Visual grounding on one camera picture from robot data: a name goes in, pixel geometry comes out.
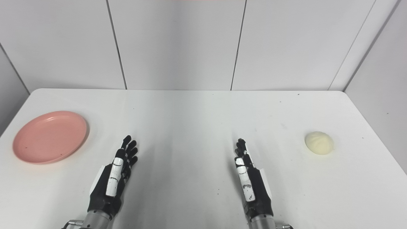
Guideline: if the cream steamed bun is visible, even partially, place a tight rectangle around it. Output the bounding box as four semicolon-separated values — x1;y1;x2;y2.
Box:
305;131;335;156

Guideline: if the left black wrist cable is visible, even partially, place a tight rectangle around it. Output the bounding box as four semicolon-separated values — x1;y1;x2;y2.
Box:
61;219;86;229

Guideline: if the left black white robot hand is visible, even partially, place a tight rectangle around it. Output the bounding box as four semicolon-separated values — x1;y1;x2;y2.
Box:
87;135;139;220

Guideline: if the pink round plate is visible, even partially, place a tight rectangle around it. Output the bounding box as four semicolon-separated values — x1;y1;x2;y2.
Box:
12;110;88;165

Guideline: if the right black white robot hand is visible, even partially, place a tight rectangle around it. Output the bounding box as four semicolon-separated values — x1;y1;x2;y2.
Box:
234;138;274;219

